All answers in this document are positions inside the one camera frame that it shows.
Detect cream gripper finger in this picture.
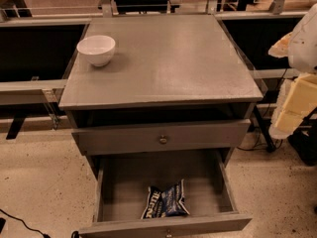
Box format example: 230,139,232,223
283,74,317,117
273,110,303,134

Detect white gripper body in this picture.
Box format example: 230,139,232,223
268,79,292,140

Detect blue chip bag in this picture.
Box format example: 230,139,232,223
141,179,189,219

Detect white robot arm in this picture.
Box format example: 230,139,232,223
268,5,317,139

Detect grey top drawer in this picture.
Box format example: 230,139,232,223
72,119,251,156

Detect grey wooden drawer cabinet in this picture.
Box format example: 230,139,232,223
59,15,263,172

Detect brass top drawer knob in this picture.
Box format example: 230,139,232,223
159,135,167,145

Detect brass drawer knob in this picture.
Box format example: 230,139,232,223
159,135,167,145
165,229,172,238

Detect brass middle drawer knob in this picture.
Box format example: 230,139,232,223
165,229,172,238

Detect grey open middle drawer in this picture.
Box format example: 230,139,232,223
79,150,251,238

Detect white ceramic bowl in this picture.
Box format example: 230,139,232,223
76,35,116,66

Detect black cables right floor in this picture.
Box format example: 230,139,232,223
236,77,288,152

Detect black floor cable left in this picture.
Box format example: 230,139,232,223
0,208,53,238

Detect grey metal rail frame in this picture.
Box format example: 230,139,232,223
0,0,317,141

